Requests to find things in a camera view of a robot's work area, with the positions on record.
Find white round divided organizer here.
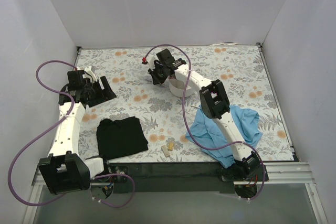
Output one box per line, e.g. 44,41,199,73
169,77,195,98

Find yellow small clip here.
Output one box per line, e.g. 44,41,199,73
167,142,174,151

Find beige eraser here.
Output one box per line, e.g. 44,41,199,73
161,145,170,157

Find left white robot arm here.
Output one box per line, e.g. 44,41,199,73
38,66,116,195

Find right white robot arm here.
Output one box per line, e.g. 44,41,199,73
142,49,265,181

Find black folded cloth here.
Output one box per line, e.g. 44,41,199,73
96,116,149,159

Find floral table mat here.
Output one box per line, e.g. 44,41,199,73
76,46,293,163

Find light blue cloth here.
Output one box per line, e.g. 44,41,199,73
185,105,263,168

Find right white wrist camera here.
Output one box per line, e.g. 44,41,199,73
142,55,157,70

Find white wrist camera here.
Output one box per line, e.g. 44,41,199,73
142,55,157,70
83,66,98,83

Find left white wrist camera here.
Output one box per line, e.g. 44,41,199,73
83,66,98,83

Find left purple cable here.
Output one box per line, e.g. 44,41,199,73
7,60,136,208

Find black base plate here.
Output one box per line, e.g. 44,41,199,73
81,161,270,195

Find aluminium front rail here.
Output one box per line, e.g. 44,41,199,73
33,162,316,186

